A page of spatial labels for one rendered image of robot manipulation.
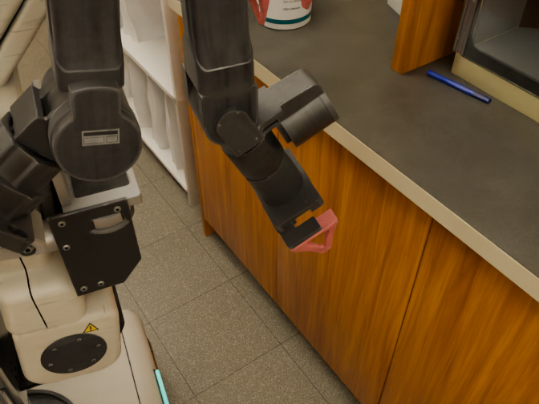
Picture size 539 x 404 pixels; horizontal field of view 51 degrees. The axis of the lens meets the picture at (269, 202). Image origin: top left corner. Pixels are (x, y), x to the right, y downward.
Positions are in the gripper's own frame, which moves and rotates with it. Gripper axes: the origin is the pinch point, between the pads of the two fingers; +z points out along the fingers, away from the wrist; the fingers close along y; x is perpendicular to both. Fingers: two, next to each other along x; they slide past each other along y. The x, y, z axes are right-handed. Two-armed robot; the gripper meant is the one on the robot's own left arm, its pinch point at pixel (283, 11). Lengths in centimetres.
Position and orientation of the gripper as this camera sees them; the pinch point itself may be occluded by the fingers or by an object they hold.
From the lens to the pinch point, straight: 102.6
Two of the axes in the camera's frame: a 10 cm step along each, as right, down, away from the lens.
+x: -5.9, -5.5, 5.8
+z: 0.2, 7.2, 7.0
